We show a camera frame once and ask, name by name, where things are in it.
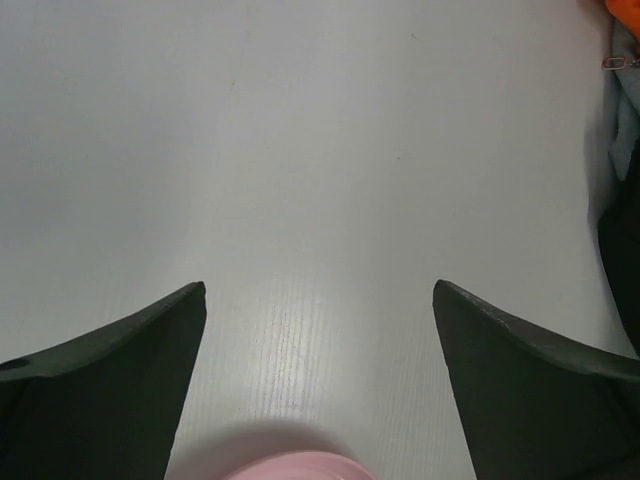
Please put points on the grey light blue cloth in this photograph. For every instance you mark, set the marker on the grey light blue cloth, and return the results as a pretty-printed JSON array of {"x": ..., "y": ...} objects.
[{"x": 624, "y": 44}]

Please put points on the orange cloth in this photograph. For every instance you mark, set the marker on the orange cloth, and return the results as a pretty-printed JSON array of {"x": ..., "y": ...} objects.
[{"x": 626, "y": 11}]

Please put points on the pink round plate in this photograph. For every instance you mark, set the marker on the pink round plate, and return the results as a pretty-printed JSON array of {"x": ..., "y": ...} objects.
[{"x": 304, "y": 465}]

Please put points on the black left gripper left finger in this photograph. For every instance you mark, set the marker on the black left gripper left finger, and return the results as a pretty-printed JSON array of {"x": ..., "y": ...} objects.
[{"x": 106, "y": 404}]

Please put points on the black cloth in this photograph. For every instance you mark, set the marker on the black cloth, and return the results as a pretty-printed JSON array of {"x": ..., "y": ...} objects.
[{"x": 618, "y": 236}]

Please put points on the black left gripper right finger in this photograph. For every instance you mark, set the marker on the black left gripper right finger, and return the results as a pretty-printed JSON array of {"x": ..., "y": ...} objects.
[{"x": 534, "y": 404}]

